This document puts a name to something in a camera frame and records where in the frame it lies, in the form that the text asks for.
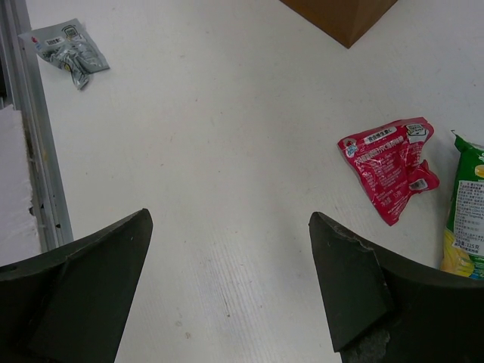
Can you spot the dark green chips packet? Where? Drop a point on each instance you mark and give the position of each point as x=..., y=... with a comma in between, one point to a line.
x=463, y=234

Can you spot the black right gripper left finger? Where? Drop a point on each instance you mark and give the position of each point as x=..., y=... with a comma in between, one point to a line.
x=71, y=304

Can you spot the red snack packet far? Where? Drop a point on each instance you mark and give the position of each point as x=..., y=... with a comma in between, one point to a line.
x=387, y=161

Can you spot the brown paper bag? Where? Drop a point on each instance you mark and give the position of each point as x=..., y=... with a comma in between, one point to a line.
x=346, y=21

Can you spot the silver snack packet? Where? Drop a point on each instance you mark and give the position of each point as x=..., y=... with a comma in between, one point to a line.
x=68, y=46

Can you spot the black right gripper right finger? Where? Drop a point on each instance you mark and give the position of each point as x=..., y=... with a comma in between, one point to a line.
x=383, y=307

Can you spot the aluminium table edge rail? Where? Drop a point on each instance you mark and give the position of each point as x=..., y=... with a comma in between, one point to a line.
x=25, y=92

